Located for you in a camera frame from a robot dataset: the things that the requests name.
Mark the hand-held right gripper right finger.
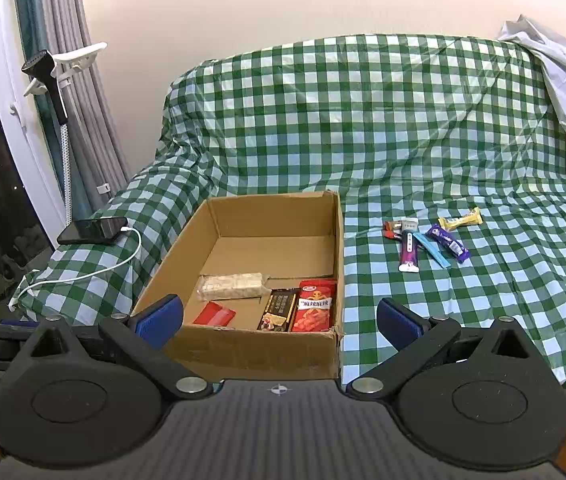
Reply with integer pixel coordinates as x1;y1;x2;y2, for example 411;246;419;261
345;297;538;401

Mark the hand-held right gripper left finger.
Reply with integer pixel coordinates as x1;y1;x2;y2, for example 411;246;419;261
6;294;211;401

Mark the plain red snack packet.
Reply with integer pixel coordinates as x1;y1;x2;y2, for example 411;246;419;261
192;301;236;327

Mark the long purple snack bar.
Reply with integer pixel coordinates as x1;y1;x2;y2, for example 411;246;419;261
398;229;420;275

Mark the light blue stick packet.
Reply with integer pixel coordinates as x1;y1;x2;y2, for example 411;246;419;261
413;231;451;268

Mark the white nougat bar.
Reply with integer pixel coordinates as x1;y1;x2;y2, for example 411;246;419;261
195;272;271;301

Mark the red pictured snack packet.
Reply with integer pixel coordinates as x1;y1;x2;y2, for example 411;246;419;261
290;280;338;333

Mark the purple chocolate packet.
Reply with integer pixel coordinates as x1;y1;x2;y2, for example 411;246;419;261
425;225;470;263

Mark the dark brown chocolate packet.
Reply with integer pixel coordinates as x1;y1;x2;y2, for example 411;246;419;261
257;288;300;333

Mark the yellow and white snack bar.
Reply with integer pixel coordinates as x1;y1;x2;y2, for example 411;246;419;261
437;207;482;233

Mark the cardboard box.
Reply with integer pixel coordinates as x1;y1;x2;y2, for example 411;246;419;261
130;190;346;381

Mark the black smartphone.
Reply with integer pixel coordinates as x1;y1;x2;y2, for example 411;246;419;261
57;217;129;247

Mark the green checked sofa cover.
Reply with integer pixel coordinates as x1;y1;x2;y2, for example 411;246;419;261
16;34;566;416

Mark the black garment steamer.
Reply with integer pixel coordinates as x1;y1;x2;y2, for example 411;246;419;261
20;50;75;228

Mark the white hanger rack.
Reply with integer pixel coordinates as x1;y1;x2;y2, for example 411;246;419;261
9;42;109;121

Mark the white charging cable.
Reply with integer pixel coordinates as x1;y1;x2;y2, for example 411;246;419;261
9;226;143;311

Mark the white door frame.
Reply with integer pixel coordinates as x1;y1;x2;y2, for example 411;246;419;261
0;0;71;251

